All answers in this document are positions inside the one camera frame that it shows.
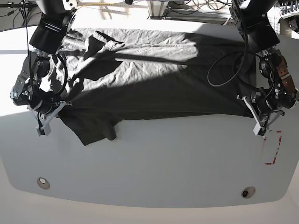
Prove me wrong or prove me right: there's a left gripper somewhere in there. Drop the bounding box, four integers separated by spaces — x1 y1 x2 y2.
237 93 285 131

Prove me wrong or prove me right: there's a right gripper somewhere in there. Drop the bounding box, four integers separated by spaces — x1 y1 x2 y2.
29 100 72 128

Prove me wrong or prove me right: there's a dark grey T-shirt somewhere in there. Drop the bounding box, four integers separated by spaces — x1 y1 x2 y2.
58 28 252 145

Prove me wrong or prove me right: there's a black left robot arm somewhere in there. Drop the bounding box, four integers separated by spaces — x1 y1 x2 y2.
230 0 299 136

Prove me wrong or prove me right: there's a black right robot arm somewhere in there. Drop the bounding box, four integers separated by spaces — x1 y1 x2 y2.
10 0 76 135

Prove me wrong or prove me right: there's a red tape rectangle marking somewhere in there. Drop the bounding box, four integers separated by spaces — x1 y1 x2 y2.
261 130 282 165

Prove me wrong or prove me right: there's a left table grommet hole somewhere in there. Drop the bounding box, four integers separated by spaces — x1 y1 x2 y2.
37 177 50 190

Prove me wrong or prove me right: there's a table grommet hole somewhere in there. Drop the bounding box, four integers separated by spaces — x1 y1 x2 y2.
241 186 256 199
37 177 50 190

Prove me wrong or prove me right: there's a right table grommet hole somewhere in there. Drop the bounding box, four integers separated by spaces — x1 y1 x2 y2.
241 186 256 199

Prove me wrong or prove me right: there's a black tripod stand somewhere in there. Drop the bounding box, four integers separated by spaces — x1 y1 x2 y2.
0 0 39 28

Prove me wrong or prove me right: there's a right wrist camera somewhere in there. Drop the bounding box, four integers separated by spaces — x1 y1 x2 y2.
36 124 51 136

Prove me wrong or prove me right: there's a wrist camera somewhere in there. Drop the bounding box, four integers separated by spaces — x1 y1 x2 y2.
253 122 267 136
36 124 51 136

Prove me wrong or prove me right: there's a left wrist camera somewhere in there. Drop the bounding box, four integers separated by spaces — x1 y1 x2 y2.
253 122 267 136

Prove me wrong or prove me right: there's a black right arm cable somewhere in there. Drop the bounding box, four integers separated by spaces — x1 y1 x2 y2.
50 52 69 96

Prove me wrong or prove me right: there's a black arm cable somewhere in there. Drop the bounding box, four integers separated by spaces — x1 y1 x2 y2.
50 52 69 96
207 52 264 91

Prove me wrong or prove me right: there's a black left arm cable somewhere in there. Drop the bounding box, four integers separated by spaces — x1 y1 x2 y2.
207 52 264 91

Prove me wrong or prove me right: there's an aluminium rail with cables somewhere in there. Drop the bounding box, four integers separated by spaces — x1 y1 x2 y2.
165 9 232 22

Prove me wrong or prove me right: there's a black cable bundle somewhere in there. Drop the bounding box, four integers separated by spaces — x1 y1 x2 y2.
186 0 234 11

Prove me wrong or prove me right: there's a yellow cable on floor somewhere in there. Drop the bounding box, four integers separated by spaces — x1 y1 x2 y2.
77 1 120 11

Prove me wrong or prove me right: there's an aluminium frame post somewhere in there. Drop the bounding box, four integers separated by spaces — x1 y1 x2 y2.
146 0 169 19

